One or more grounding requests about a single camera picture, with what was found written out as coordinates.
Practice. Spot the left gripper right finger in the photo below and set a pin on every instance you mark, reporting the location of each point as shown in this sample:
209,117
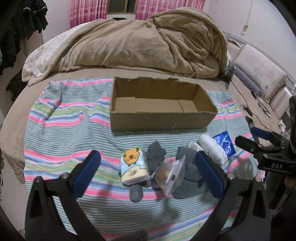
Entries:
242,212

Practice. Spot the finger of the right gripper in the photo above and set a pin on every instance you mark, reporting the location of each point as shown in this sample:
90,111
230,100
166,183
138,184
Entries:
252,145
266,133

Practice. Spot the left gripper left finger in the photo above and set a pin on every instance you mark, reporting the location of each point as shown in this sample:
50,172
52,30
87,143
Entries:
43,221

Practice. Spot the blue tissue pack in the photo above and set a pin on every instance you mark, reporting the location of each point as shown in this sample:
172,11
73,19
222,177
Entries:
223,139

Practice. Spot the white sock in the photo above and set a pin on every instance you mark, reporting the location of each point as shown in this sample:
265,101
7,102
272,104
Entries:
213,150

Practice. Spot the grey knitted glove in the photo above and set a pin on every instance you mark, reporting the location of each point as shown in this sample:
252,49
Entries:
193,183

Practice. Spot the clear plastic snack bag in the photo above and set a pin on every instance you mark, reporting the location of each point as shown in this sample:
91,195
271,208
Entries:
169,175

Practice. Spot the dark grey sock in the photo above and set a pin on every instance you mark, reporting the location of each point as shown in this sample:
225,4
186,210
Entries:
154,155

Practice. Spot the cartoon tissue pack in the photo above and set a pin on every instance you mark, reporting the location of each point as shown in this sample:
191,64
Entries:
133,166

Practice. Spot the cotton swab pack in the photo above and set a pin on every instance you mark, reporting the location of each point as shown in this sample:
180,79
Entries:
195,146

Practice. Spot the white storage shelf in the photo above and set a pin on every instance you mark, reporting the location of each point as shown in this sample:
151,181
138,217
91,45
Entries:
280,101

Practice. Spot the beige floral pillow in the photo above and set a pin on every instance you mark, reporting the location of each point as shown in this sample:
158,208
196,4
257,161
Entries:
262,71

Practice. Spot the striped colourful towel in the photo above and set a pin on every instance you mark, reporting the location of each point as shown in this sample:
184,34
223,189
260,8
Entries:
70,118

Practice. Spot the tan fleece blanket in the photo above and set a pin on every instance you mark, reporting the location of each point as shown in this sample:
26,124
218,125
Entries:
183,41

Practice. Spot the open cardboard box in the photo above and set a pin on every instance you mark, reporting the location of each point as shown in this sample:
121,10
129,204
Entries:
145,103

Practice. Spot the floral white bedsheet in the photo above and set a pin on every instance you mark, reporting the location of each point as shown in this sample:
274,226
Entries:
35,64

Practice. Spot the black hanging clothes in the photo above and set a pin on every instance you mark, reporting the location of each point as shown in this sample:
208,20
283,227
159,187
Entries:
22,21

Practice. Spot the pink curtains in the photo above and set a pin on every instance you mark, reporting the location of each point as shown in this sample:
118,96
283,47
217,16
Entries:
86,11

